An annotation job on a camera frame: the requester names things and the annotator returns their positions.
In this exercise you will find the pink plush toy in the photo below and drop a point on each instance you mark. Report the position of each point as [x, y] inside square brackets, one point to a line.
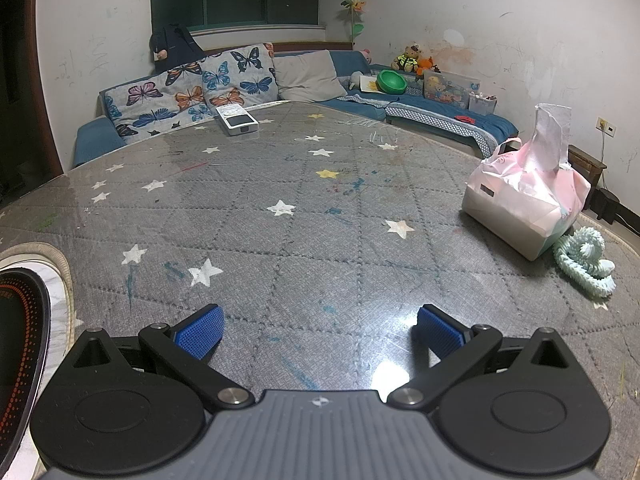
[367, 56]

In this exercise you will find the brown plush bear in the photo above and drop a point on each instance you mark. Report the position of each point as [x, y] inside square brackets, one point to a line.
[407, 59]

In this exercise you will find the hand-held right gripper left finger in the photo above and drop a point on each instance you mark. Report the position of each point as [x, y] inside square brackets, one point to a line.
[200, 332]

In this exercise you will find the dark jacket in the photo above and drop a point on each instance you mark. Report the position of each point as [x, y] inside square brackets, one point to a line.
[175, 47]

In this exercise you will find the mint green jointed toy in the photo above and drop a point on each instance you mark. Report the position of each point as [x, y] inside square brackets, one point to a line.
[582, 260]

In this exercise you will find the grey pillow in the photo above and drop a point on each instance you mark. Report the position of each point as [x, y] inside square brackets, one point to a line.
[307, 77]

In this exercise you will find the round black induction cooktop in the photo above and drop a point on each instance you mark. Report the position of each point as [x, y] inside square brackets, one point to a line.
[20, 335]

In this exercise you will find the small black stool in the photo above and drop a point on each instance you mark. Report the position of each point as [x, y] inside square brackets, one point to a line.
[607, 205]

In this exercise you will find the paper flower decoration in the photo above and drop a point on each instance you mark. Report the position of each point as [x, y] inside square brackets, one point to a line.
[354, 7]

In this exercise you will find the blue patterned cushion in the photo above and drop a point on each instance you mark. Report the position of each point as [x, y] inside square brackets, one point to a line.
[440, 122]

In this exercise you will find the pink white tissue pack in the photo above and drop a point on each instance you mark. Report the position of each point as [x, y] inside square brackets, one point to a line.
[520, 200]

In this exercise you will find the grey star-patterned desktop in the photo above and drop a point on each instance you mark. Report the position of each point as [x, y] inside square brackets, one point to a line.
[320, 240]

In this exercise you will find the white wall socket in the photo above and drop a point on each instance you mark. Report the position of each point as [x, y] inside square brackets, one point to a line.
[606, 126]

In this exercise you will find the small wooden stool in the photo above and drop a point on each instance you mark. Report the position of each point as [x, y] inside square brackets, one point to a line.
[587, 162]

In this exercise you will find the clear printed storage box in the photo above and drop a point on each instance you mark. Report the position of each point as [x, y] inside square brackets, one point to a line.
[447, 90]

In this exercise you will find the butterfly print pillow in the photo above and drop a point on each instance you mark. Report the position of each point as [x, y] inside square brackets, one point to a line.
[190, 90]

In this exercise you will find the blue sofa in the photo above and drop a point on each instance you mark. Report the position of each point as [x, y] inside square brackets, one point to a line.
[95, 140]

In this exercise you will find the orange plush toy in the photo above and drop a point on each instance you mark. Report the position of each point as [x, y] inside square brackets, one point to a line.
[426, 65]

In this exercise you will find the small red toy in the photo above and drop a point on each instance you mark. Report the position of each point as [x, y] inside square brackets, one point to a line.
[465, 119]

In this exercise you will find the white plush toy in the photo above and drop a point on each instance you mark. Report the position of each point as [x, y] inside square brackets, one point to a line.
[355, 81]

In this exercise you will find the green bowl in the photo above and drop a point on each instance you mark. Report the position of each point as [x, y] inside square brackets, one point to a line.
[390, 82]

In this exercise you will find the small clear container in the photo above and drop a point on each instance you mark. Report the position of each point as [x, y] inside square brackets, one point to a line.
[482, 105]

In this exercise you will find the drawing paper sheet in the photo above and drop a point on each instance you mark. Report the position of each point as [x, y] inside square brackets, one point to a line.
[369, 85]

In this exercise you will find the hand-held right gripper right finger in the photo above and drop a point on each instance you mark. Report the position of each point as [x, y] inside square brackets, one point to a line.
[440, 332]

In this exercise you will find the white flat device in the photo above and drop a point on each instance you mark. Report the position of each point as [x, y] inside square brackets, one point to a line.
[237, 121]

